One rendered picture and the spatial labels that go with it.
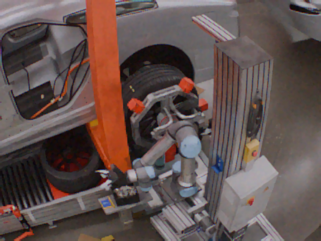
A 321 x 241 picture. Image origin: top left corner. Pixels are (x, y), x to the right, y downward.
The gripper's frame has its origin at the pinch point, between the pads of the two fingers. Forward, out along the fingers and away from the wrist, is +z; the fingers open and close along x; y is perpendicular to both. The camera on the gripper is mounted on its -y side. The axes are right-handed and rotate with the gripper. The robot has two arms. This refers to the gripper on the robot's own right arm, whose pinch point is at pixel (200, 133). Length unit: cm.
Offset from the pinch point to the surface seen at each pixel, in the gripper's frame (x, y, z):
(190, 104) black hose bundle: -10.9, 21.1, 3.2
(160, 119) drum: -20.7, 6.5, 22.4
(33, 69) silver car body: -148, 12, 110
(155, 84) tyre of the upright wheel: -29.0, 33.3, 21.9
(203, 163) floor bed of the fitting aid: -26, -75, -22
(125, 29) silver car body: -60, 73, 31
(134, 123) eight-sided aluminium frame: -20.4, 12.7, 43.4
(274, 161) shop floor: 10, -83, -95
